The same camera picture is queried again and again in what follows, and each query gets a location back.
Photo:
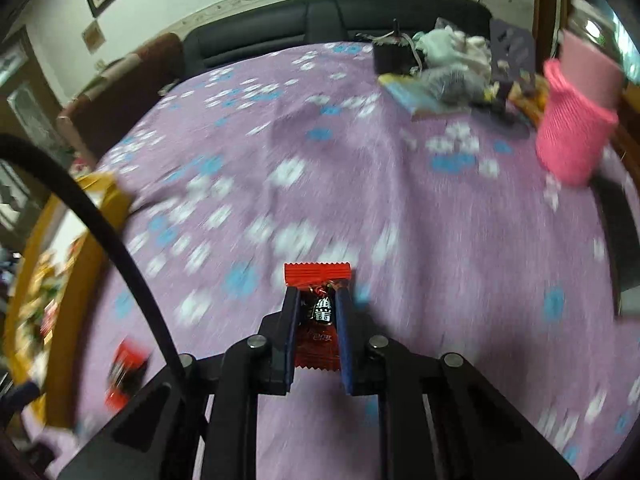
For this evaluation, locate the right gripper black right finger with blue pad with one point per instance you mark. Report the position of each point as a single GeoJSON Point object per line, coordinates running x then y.
{"type": "Point", "coordinates": [438, 418]}

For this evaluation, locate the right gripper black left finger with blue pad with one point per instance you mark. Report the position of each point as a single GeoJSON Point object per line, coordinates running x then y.
{"type": "Point", "coordinates": [208, 428]}

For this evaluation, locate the dark red snack packet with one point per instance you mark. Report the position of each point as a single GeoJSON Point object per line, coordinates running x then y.
{"type": "Point", "coordinates": [126, 374]}

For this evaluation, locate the small red candy packet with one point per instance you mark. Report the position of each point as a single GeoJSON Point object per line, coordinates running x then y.
{"type": "Point", "coordinates": [315, 334]}

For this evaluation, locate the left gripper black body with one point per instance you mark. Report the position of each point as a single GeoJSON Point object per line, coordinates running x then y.
{"type": "Point", "coordinates": [21, 458]}

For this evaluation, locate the purple floral tablecloth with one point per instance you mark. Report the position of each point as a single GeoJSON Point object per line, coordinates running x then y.
{"type": "Point", "coordinates": [460, 240]}

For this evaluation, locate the yellow cardboard tray box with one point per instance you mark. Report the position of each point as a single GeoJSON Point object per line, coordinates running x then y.
{"type": "Point", "coordinates": [56, 288]}

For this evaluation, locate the black smartphone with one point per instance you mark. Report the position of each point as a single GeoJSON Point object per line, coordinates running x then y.
{"type": "Point", "coordinates": [622, 243]}

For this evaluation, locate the brown armchair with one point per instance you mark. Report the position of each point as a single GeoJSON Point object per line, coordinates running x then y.
{"type": "Point", "coordinates": [115, 100]}

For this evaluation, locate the booklet on table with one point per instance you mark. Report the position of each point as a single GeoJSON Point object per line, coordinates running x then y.
{"type": "Point", "coordinates": [415, 99]}

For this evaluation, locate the wooden glass door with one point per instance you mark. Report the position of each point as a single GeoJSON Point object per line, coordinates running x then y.
{"type": "Point", "coordinates": [28, 110]}

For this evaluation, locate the pink bottle with knit sleeve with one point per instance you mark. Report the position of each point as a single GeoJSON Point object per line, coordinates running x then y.
{"type": "Point", "coordinates": [581, 113]}

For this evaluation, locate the small black box device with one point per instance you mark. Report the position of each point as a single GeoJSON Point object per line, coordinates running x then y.
{"type": "Point", "coordinates": [395, 53]}

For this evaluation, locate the black phone stand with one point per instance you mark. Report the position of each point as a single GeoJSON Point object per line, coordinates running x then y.
{"type": "Point", "coordinates": [513, 57]}

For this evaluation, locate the black leather sofa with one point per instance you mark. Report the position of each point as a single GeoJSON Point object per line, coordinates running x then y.
{"type": "Point", "coordinates": [294, 23]}

